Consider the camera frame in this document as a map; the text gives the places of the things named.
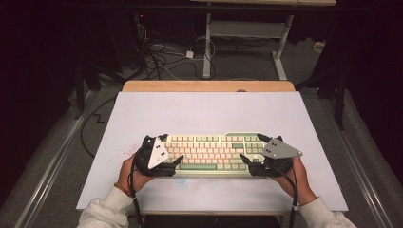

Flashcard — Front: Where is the black metal stand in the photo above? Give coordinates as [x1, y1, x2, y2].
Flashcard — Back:
[73, 62, 87, 121]

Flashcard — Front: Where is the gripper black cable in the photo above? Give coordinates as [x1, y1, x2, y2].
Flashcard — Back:
[268, 162, 299, 228]
[126, 147, 144, 228]

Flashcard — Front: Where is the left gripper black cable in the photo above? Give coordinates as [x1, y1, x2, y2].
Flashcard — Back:
[126, 147, 144, 228]

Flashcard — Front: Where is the person's left hand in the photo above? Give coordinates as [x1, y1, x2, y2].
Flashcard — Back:
[118, 154, 157, 196]

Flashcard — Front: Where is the green and cream keyboard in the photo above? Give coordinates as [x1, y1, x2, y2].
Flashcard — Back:
[161, 131, 271, 178]

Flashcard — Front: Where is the person's right hand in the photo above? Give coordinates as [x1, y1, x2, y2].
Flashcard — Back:
[272, 157, 318, 207]

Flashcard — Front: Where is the white-framed desk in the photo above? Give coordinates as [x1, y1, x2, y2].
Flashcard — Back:
[189, 0, 337, 81]

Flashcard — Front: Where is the tangle of floor cables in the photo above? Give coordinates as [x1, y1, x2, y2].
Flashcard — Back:
[135, 23, 217, 81]

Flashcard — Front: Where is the aluminium floor rail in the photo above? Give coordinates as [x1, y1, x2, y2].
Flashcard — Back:
[318, 93, 394, 228]
[13, 90, 97, 228]

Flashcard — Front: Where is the black floor cable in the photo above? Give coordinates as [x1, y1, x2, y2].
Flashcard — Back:
[79, 96, 117, 160]

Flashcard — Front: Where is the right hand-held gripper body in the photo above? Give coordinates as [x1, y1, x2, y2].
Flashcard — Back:
[248, 135, 304, 178]

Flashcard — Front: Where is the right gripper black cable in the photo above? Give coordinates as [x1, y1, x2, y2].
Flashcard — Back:
[268, 162, 299, 228]

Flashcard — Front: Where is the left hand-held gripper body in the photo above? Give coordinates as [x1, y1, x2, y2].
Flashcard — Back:
[135, 135, 179, 178]

